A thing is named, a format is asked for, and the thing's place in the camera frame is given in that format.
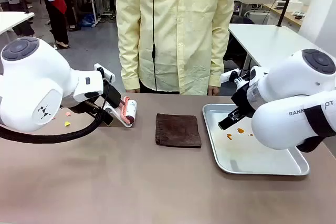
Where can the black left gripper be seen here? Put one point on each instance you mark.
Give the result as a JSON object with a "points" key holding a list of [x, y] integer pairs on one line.
{"points": [[113, 94]]}

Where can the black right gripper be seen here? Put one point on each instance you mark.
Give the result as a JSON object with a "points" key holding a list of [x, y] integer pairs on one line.
{"points": [[244, 100]]}

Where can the brown cloth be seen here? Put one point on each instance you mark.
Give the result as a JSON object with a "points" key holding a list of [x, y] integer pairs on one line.
{"points": [[178, 130]]}

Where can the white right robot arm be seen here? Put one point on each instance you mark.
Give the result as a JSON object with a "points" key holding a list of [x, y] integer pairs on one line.
{"points": [[283, 82]]}

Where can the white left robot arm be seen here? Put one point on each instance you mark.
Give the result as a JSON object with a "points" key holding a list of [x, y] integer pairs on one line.
{"points": [[34, 77]]}

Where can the person's left hand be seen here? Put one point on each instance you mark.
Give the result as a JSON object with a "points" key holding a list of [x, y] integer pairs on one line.
{"points": [[213, 90]]}

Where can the chunky orange scrap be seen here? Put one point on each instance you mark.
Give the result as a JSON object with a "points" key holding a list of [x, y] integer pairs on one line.
{"points": [[240, 130]]}

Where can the curled orange scrap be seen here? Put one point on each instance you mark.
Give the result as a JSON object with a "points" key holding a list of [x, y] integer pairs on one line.
{"points": [[229, 136]]}

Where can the metal tray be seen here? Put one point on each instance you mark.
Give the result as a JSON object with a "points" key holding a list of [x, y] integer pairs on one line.
{"points": [[249, 155]]}

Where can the pink paper scrap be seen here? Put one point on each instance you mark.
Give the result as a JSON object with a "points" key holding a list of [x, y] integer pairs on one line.
{"points": [[68, 113]]}

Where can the yellow paper scrap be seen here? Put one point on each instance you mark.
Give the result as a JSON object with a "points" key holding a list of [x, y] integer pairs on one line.
{"points": [[67, 123]]}

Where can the large white table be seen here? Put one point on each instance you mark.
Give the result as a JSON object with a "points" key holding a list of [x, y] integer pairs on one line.
{"points": [[267, 40]]}

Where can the blue plastic bag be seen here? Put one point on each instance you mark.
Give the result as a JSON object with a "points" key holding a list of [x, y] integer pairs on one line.
{"points": [[88, 20]]}

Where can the person in yellow shirt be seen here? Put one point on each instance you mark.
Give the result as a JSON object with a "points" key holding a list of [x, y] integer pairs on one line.
{"points": [[183, 37]]}

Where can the black office chair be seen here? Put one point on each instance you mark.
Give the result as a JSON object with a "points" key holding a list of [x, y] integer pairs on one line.
{"points": [[241, 20]]}

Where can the person in dark trousers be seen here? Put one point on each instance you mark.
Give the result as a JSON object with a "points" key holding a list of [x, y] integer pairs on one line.
{"points": [[71, 3]]}

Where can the wooden top table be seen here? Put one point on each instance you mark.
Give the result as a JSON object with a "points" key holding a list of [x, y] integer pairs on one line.
{"points": [[288, 16]]}

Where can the person with red apron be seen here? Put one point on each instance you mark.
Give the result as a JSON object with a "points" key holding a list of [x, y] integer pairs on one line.
{"points": [[59, 1]]}

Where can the white tissue box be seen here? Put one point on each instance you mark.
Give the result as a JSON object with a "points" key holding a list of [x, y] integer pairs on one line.
{"points": [[296, 5]]}

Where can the small white table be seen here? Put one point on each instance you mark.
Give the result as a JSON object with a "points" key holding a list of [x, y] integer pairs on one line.
{"points": [[13, 19]]}

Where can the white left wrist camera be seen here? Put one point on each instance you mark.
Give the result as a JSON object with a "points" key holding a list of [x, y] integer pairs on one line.
{"points": [[103, 70]]}

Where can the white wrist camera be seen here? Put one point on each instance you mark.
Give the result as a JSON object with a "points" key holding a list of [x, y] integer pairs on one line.
{"points": [[103, 70], [227, 76]]}

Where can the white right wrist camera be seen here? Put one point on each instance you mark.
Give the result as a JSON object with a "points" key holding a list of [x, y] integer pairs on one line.
{"points": [[227, 76]]}

